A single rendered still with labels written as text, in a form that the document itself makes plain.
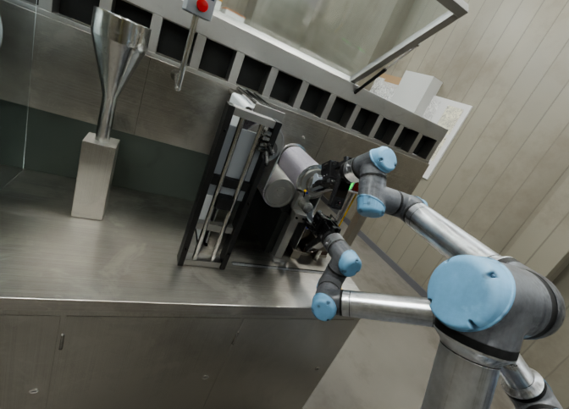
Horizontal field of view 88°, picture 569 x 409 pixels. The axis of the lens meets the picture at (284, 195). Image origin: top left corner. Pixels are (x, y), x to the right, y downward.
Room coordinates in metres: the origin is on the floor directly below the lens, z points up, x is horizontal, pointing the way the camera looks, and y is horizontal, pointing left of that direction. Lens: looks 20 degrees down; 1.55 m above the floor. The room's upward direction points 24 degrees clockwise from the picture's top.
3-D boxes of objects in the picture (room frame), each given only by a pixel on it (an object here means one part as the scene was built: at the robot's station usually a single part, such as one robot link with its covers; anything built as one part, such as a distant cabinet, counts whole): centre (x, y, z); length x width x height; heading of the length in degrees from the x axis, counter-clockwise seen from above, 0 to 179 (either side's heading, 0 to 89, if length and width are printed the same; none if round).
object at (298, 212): (1.04, -0.07, 1.05); 0.06 x 0.05 x 0.31; 29
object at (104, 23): (0.84, 0.60, 1.50); 0.14 x 0.14 x 0.06
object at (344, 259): (0.89, -0.27, 1.11); 0.11 x 0.08 x 0.09; 29
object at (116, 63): (0.84, 0.60, 1.18); 0.14 x 0.14 x 0.57
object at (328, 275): (0.87, -0.27, 1.01); 0.11 x 0.08 x 0.11; 170
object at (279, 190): (1.15, 0.08, 1.17); 0.26 x 0.12 x 0.12; 29
